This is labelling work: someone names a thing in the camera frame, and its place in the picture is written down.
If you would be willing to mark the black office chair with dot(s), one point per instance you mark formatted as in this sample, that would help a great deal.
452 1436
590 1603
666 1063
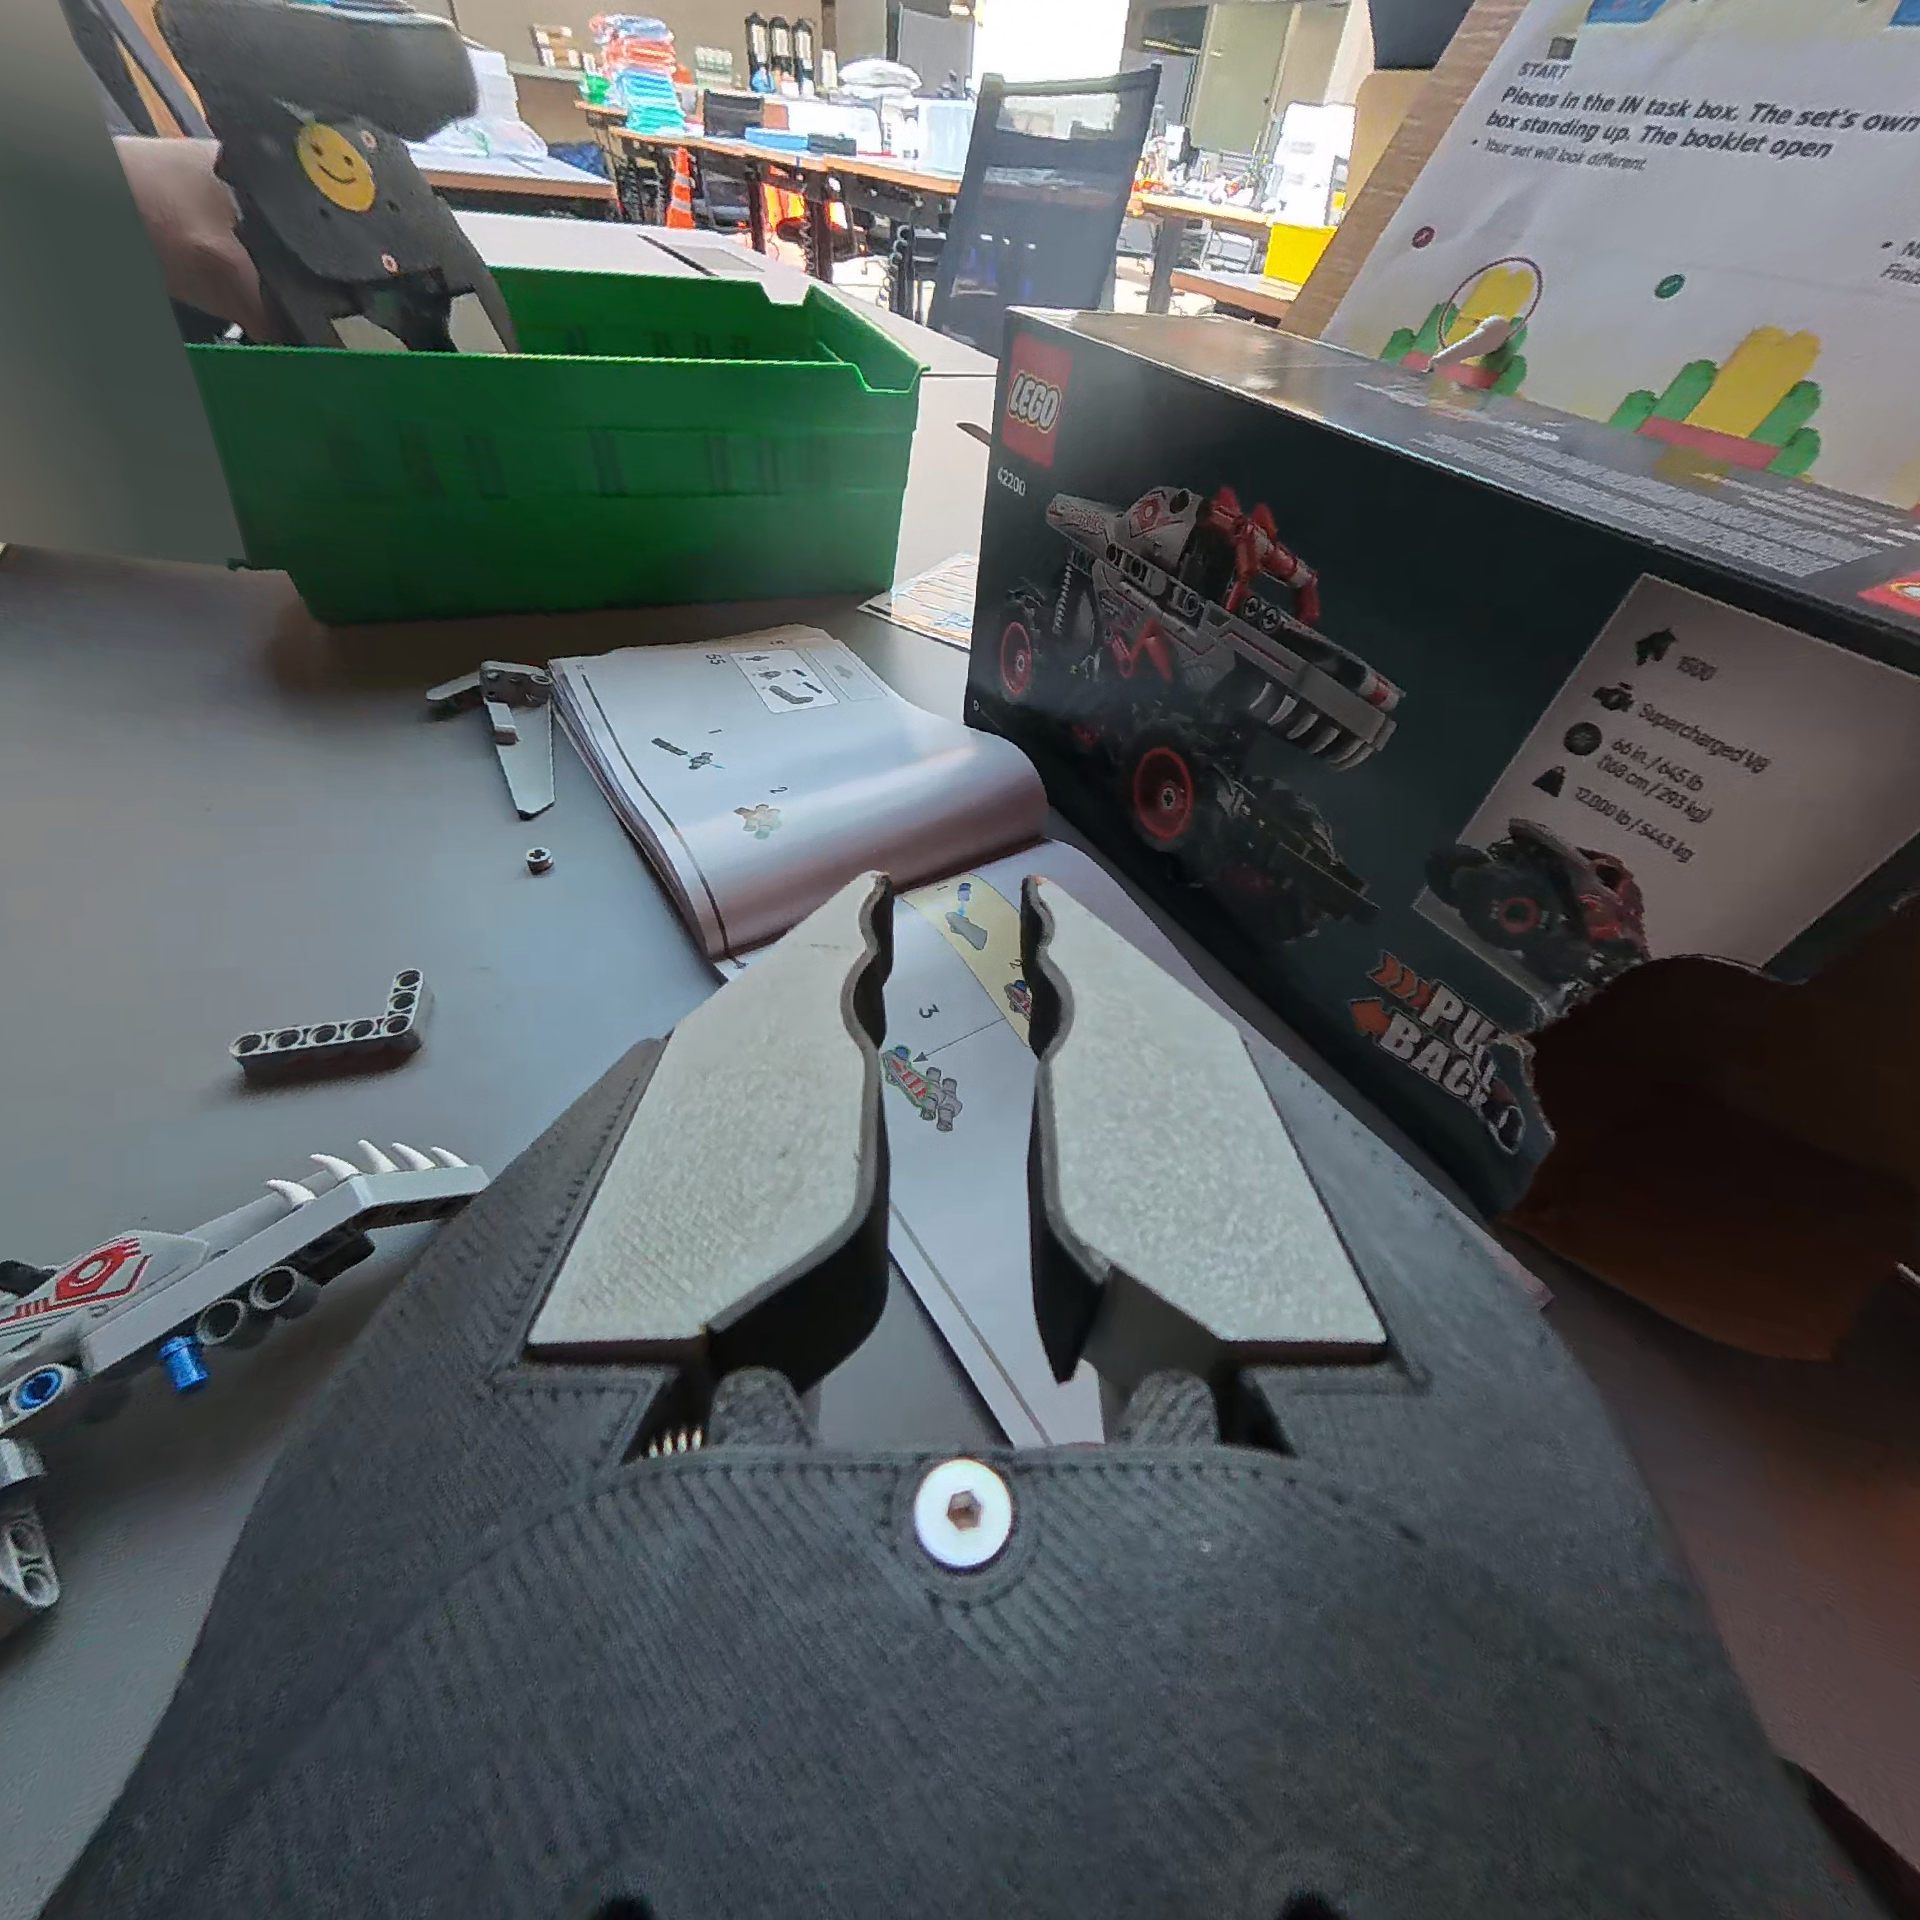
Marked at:
1034 210

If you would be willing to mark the green plastic bin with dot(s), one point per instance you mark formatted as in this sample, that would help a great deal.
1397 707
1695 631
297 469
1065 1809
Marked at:
600 450

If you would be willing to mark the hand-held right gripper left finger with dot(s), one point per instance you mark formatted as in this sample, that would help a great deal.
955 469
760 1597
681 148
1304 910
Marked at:
749 1169

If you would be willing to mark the yellow box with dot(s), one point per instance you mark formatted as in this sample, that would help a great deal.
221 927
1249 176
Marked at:
1297 252

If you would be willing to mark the dark grey lego blade part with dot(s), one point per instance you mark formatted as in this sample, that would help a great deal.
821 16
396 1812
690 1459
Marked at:
528 771

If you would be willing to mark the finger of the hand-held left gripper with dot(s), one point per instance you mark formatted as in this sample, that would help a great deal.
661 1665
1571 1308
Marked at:
474 318
368 333

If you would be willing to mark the orange traffic cone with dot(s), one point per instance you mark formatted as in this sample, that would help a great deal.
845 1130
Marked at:
681 191

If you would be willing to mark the grey L-shaped lego beam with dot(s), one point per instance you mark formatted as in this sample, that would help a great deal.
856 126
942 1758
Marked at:
321 1038

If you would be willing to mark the printed paper sheet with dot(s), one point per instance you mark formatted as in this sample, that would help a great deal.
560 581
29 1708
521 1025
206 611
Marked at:
925 599

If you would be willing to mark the wooden workbench with white boxes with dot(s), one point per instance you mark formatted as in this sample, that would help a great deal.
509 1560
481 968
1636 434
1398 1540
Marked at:
509 176

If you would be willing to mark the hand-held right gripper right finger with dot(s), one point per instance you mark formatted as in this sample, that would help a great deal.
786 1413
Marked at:
1186 1169

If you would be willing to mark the dark printed lego set box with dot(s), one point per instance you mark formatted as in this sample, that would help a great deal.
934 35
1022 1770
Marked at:
1274 569

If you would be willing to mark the grey toothed lego model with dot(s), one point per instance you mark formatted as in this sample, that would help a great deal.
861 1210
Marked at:
105 1304

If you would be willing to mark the instruction sheet on cardboard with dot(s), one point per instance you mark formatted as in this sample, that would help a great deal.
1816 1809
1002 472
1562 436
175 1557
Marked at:
1650 225

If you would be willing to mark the person's left forearm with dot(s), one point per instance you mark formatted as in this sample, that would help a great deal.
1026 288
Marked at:
180 225

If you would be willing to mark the stack of white boxes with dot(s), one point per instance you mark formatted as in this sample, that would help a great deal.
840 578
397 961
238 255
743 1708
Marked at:
487 113

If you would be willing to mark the open instruction booklet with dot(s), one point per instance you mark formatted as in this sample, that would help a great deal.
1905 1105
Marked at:
808 795

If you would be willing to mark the stack of coloured trays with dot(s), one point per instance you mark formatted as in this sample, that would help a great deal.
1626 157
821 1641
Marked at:
642 74

